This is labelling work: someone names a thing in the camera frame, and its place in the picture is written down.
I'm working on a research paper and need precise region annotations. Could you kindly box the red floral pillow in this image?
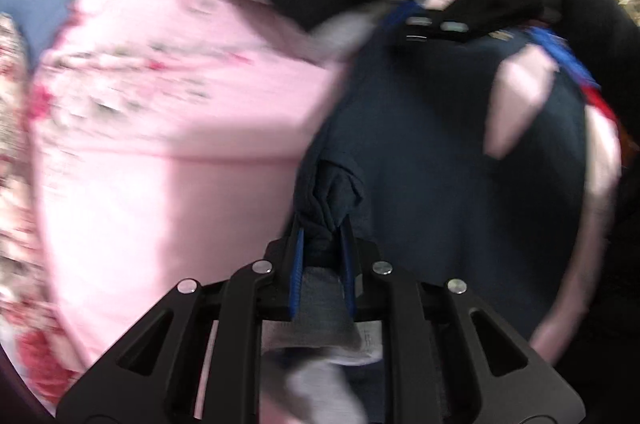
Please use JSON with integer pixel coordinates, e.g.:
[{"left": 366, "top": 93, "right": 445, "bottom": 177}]
[{"left": 1, "top": 14, "right": 84, "bottom": 412}]

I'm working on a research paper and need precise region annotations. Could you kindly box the pink floral bed sheet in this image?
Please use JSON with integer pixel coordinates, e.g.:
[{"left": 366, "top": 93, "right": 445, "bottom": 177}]
[{"left": 29, "top": 0, "right": 622, "bottom": 402}]

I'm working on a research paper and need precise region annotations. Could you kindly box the blue garment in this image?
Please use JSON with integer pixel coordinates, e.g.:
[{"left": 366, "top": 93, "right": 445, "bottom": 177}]
[{"left": 383, "top": 1, "right": 618, "bottom": 124}]

